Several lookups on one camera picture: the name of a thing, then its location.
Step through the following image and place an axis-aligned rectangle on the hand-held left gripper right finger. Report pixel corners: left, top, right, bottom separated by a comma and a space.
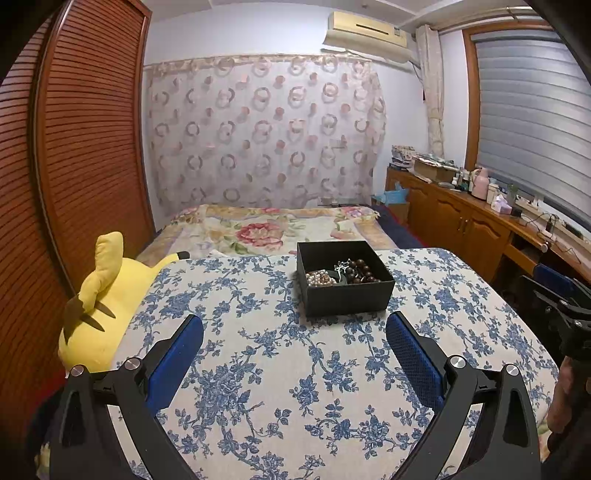
386, 311, 542, 480

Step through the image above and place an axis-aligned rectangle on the black cable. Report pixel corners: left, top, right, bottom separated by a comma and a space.
522, 211, 583, 260

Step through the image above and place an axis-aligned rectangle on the cardboard box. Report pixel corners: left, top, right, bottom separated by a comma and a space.
412, 154, 458, 184

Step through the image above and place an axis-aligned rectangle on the white air conditioner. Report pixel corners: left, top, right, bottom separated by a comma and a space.
322, 10, 412, 64

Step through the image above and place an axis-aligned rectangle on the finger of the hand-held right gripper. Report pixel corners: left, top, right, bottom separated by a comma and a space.
519, 275, 591, 326
533, 263, 591, 301

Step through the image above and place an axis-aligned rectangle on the sheer circle-patterned curtain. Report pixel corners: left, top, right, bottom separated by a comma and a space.
143, 54, 387, 219

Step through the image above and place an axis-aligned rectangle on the black jewelry box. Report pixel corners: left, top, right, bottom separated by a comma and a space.
295, 240, 396, 318

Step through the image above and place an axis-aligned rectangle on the yellow plush toy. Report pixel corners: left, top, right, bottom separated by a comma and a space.
58, 232, 191, 376

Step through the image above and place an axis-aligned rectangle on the blue floral cloth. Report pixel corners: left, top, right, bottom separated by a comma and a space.
34, 247, 563, 480

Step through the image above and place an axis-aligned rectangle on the grey window blind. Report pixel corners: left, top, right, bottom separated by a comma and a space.
473, 27, 591, 228

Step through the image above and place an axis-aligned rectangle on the white pearl necklace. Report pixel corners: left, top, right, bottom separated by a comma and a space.
305, 270, 341, 288

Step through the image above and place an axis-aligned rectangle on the white power strip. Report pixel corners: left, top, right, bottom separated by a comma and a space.
514, 196, 546, 214

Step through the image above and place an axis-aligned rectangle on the wooden louvred wardrobe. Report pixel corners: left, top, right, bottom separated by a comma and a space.
0, 0, 156, 444

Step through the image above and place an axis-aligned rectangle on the tied cream side curtain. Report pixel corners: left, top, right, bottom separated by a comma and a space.
414, 24, 447, 158

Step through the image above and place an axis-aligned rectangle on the dark wooden bead bracelet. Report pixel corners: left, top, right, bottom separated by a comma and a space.
344, 259, 382, 284

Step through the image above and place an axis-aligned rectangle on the pink floral bed quilt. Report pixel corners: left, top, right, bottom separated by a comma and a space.
139, 204, 380, 267

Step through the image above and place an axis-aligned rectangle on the dark blue bed sheet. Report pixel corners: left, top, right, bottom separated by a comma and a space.
372, 205, 426, 250

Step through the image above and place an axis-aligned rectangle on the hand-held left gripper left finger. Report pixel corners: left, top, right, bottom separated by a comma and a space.
44, 315, 205, 480

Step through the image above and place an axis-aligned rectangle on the wooden window frame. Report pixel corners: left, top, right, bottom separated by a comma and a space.
462, 26, 485, 172

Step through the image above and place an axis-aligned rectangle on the pink thermos flask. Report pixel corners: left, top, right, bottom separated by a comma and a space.
470, 167, 491, 201

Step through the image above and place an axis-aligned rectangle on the person's right forearm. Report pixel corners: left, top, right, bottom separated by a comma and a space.
547, 359, 591, 462

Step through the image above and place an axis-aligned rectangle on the wooden sideboard cabinet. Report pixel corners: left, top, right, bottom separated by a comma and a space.
385, 165, 591, 296

